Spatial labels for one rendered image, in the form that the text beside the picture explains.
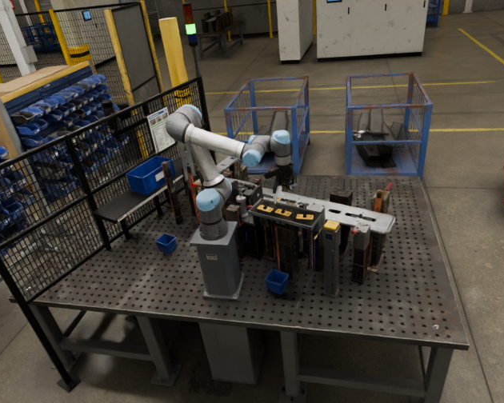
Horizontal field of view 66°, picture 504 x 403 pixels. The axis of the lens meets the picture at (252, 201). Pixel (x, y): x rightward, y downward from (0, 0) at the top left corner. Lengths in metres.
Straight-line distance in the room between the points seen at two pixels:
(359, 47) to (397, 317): 8.55
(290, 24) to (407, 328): 8.73
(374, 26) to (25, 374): 9.18
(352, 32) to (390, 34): 0.85
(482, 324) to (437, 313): 1.03
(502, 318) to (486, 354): 0.37
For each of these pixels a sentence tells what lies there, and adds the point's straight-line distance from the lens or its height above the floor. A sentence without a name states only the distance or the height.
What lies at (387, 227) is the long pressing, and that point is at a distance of 2.22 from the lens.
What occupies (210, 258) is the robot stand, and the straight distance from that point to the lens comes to 2.06.
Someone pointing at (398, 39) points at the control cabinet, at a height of 0.40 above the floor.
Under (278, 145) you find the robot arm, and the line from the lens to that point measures 1.80.
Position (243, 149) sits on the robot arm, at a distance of 1.72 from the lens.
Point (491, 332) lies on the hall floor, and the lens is 3.21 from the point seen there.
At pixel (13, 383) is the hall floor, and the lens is 3.38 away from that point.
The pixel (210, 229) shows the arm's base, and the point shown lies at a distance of 1.98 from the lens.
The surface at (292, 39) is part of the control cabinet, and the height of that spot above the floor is 0.57.
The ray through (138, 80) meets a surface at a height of 1.13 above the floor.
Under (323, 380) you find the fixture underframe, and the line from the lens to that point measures 2.49.
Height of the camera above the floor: 2.29
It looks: 32 degrees down
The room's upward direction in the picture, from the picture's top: 7 degrees counter-clockwise
